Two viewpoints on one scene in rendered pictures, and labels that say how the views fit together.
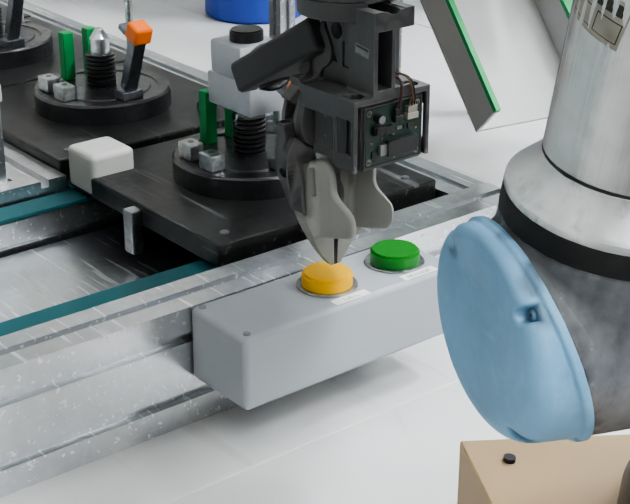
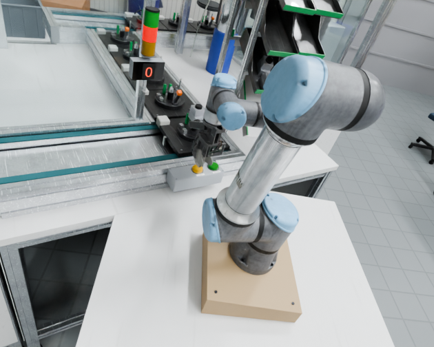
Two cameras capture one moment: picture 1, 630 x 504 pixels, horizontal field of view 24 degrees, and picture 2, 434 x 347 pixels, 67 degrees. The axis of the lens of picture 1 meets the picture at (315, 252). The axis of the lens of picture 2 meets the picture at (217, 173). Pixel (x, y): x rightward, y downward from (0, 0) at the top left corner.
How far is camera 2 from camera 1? 0.31 m
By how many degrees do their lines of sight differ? 15
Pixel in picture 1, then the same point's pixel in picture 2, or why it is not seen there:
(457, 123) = not seen: hidden behind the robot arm
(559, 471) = not seen: hidden behind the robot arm
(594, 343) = (223, 232)
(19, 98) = (152, 95)
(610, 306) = (227, 227)
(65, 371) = (138, 176)
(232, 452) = (169, 197)
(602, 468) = not seen: hidden behind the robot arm
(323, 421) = (189, 195)
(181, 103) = (186, 107)
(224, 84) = (191, 115)
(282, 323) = (184, 177)
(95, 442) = (142, 188)
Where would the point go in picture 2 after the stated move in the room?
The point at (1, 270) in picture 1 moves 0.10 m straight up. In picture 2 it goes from (136, 140) to (138, 120)
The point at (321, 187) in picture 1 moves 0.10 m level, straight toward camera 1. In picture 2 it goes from (199, 154) to (193, 171)
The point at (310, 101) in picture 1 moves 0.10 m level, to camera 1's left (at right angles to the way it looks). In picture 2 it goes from (200, 139) to (171, 131)
